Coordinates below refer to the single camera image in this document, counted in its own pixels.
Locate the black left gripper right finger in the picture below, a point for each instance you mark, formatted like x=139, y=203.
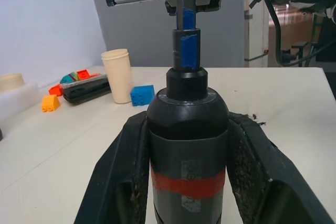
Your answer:
x=262, y=182

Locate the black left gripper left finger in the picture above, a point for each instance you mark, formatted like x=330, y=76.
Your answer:
x=118, y=176

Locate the grey red electric screwdriver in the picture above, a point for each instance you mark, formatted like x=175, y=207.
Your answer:
x=186, y=129

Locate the blue toy brick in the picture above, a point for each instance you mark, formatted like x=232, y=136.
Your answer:
x=141, y=96

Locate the black rectangular case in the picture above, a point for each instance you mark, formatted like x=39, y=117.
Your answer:
x=86, y=93

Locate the yellow-orange toy brick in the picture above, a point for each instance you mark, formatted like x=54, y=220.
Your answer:
x=50, y=104

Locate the tall cream tumbler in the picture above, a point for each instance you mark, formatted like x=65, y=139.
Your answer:
x=118, y=77

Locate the orange toy brick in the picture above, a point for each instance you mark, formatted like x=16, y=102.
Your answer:
x=83, y=74
x=55, y=89

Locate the teal multicolour toy piece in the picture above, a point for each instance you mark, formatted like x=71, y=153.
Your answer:
x=68, y=78

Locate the translucent white plastic box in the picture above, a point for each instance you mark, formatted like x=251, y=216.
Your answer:
x=15, y=106

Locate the white door frame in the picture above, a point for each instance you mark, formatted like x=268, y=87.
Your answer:
x=256, y=32

